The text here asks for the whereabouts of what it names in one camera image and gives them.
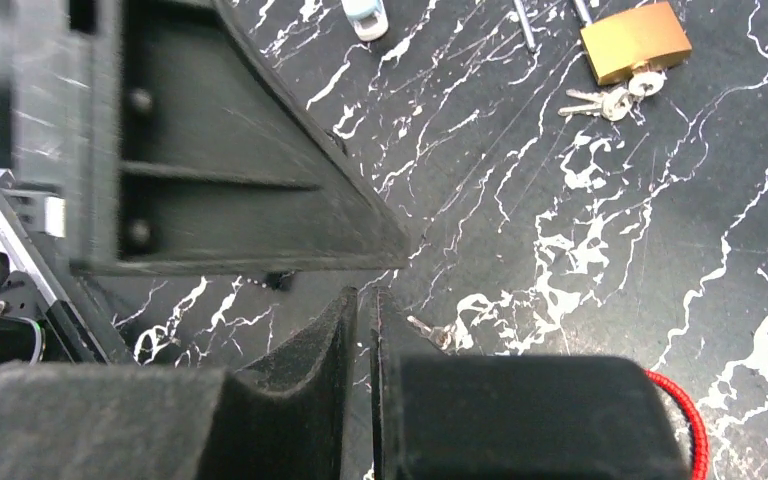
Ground red cable padlock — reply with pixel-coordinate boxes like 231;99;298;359
644;369;711;480

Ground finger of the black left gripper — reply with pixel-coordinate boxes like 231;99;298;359
116;1;410;273

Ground teal white eraser block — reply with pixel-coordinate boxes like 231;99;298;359
341;0;389;42

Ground silver brass-lock keys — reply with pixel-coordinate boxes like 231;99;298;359
558;70;666;122

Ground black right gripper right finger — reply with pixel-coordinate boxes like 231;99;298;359
369;289;691;479

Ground black cable padlock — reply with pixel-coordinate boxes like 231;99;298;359
246;271;296;292

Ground brass padlock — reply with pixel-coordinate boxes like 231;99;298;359
579;1;692;86

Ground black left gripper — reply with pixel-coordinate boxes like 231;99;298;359
0;1;123;273

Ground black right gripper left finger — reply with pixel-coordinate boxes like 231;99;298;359
0;288;357;479

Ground silver black-lock keys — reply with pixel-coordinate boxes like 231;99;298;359
406;315;456;353

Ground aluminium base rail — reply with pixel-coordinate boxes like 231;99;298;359
0;191;134;365

